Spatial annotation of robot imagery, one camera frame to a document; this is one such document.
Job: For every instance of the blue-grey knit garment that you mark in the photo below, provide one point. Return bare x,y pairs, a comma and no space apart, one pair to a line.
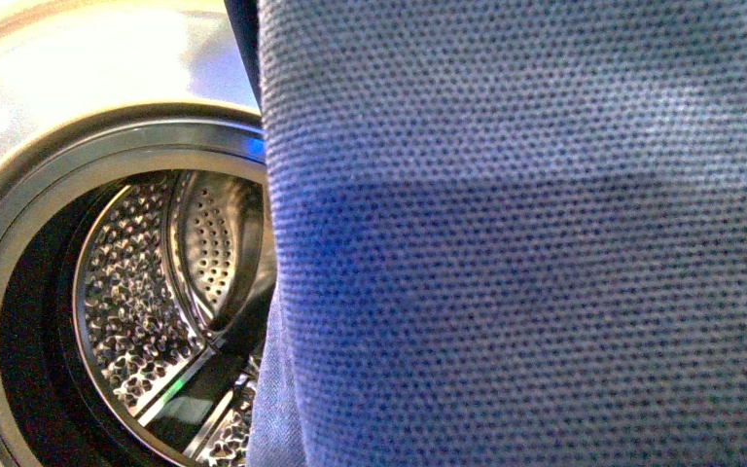
509,233

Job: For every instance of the grey front-load washing machine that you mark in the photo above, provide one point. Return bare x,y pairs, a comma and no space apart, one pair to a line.
136,254

